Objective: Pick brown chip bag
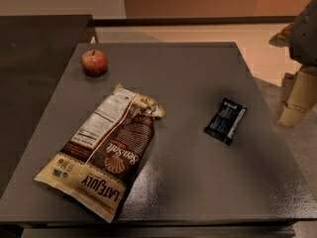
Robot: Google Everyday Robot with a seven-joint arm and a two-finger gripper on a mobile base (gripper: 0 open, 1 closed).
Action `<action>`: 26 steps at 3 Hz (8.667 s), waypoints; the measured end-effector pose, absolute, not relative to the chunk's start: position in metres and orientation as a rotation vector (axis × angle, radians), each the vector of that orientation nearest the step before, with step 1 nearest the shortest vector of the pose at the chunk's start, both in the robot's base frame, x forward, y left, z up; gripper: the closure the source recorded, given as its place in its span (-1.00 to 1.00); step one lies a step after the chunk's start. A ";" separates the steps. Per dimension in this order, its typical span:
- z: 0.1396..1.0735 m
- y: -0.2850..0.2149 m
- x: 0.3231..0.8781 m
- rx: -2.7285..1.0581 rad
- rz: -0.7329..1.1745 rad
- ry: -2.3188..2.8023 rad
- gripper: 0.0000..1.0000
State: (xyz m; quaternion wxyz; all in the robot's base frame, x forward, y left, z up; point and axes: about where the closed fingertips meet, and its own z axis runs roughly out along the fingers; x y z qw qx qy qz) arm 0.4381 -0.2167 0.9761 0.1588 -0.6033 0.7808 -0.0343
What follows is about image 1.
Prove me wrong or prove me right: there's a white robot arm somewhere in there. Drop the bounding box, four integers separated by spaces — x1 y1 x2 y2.
269 0 317 127

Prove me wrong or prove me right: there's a red apple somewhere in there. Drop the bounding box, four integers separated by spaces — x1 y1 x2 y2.
81 50 108 76

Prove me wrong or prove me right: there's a small black snack packet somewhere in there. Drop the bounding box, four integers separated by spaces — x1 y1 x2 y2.
204 97 248 146

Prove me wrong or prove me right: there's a brown Late July chip bag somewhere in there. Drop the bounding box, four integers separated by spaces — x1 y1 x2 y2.
35 85 164 222

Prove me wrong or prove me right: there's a dark side table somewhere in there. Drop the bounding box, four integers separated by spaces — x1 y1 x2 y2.
0 15 96 197

